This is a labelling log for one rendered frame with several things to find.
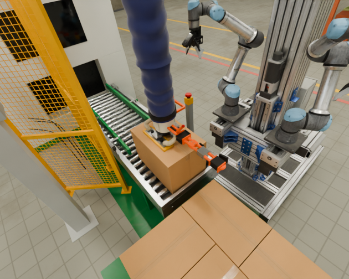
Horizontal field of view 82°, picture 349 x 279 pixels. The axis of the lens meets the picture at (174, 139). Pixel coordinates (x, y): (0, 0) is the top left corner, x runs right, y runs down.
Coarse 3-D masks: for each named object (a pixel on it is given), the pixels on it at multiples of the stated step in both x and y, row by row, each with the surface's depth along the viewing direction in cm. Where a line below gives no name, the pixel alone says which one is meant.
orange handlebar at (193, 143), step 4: (176, 100) 187; (180, 104) 182; (180, 108) 177; (168, 128) 160; (176, 128) 158; (172, 132) 157; (176, 132) 155; (184, 140) 148; (192, 140) 146; (188, 144) 145; (192, 144) 143; (196, 144) 144; (192, 148) 143; (196, 148) 141; (204, 156) 135; (212, 156) 134; (208, 160) 133; (224, 164) 128; (220, 168) 127; (224, 168) 127
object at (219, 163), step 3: (216, 156) 132; (210, 159) 130; (213, 159) 130; (216, 159) 130; (219, 159) 130; (222, 159) 129; (210, 162) 131; (213, 162) 129; (216, 162) 128; (219, 162) 128; (222, 162) 128; (225, 162) 128; (210, 165) 133; (213, 165) 130; (216, 165) 127; (219, 165) 126; (222, 165) 127; (216, 168) 129; (219, 168) 127; (219, 171) 129
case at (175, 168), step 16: (144, 128) 184; (144, 144) 170; (176, 144) 165; (144, 160) 199; (160, 160) 155; (176, 160) 153; (192, 160) 165; (160, 176) 179; (176, 176) 162; (192, 176) 180
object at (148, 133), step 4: (152, 128) 179; (144, 132) 177; (148, 132) 176; (152, 132) 173; (148, 136) 173; (152, 136) 171; (152, 140) 169; (156, 140) 168; (160, 140) 165; (164, 140) 167; (160, 144) 164; (172, 144) 163; (164, 148) 160; (168, 148) 161
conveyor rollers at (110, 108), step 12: (108, 96) 314; (96, 108) 292; (108, 108) 286; (120, 108) 286; (108, 120) 274; (120, 120) 264; (132, 120) 265; (108, 132) 250; (120, 132) 251; (132, 144) 228; (144, 168) 202
